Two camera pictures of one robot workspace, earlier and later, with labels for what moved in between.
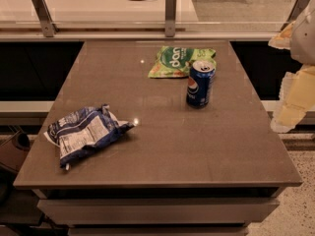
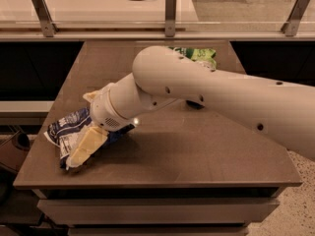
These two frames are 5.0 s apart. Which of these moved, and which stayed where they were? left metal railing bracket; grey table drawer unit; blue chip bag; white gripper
Moved: white gripper
Stayed: blue chip bag; left metal railing bracket; grey table drawer unit
